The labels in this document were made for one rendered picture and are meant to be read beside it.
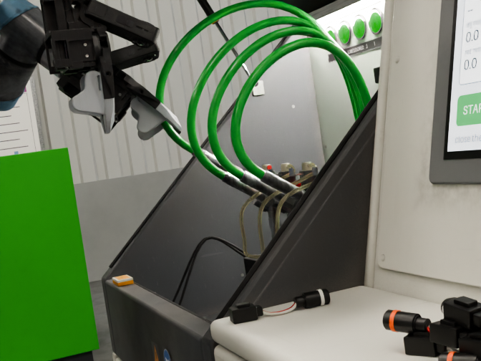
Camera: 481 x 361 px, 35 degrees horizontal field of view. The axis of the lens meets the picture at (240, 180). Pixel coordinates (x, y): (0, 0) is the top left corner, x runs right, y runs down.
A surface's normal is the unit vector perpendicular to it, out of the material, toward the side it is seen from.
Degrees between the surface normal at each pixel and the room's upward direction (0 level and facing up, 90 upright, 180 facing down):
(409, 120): 76
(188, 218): 90
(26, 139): 90
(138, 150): 90
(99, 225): 90
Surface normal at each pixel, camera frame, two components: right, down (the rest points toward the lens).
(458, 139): -0.93, -0.09
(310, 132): 0.37, 0.00
